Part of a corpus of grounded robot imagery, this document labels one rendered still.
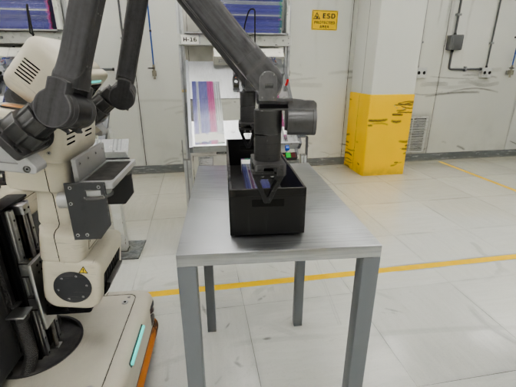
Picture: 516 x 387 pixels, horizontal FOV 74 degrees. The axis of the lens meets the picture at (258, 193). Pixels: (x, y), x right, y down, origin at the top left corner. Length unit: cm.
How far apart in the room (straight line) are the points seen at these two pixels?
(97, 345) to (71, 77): 91
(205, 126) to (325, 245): 154
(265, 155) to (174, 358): 116
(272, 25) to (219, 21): 186
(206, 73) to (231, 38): 177
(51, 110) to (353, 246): 68
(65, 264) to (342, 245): 76
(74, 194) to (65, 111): 28
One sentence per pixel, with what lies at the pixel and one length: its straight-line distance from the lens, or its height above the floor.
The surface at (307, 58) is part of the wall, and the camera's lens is 422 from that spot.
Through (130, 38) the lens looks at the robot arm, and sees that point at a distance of 119.
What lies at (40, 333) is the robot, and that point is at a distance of 138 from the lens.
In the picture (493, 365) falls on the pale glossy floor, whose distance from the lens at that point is 188.
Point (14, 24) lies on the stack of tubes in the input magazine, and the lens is 273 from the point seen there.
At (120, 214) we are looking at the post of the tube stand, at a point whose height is 28.
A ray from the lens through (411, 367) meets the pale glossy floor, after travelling 172.
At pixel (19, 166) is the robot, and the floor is 97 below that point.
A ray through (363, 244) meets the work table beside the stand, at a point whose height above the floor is 80.
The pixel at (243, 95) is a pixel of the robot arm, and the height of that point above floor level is 108.
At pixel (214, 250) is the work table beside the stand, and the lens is 75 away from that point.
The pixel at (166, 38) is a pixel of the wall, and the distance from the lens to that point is 404.
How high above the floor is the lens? 117
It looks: 20 degrees down
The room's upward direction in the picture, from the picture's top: straight up
